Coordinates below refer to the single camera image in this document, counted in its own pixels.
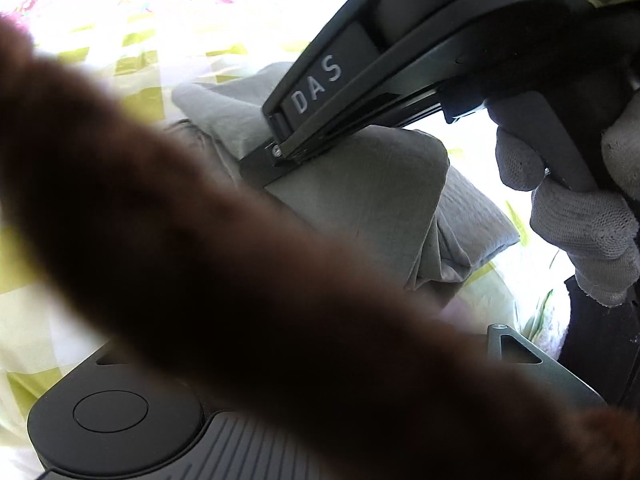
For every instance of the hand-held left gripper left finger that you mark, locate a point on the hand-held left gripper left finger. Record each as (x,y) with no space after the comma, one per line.
(102,367)

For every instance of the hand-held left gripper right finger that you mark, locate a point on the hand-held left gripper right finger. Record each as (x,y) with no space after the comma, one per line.
(555,375)

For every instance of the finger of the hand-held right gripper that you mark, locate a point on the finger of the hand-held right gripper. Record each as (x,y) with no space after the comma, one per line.
(265,165)

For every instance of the grey pants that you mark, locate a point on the grey pants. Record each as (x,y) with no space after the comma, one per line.
(360,195)

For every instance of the person's right hand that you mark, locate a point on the person's right hand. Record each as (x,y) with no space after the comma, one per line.
(585,230)

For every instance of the dark brown cloth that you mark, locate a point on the dark brown cloth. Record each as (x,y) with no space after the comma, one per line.
(225,285)

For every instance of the checked patchwork quilt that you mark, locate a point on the checked patchwork quilt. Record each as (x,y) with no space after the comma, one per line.
(125,35)

